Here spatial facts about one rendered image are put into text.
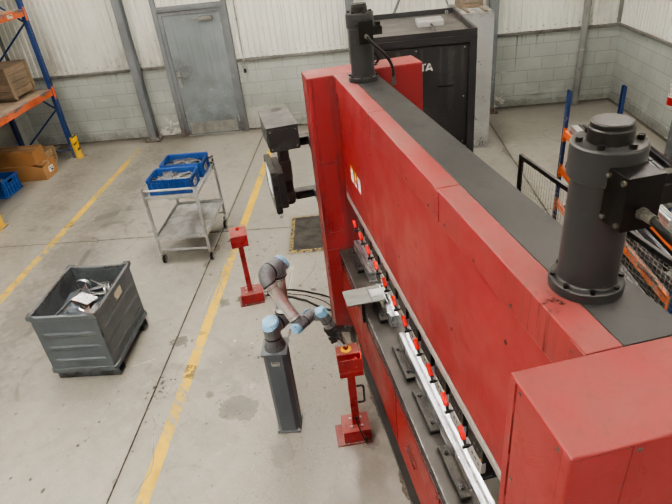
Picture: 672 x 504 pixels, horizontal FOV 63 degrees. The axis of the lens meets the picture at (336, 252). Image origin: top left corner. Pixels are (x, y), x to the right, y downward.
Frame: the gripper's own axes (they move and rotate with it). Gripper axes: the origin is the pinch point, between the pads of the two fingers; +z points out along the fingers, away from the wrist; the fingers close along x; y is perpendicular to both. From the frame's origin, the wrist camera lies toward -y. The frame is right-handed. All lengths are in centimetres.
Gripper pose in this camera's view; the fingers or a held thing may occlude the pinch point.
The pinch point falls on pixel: (346, 344)
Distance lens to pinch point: 367.3
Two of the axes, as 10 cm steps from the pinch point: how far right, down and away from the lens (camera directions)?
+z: 4.5, 7.4, 4.9
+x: 1.3, 5.0, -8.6
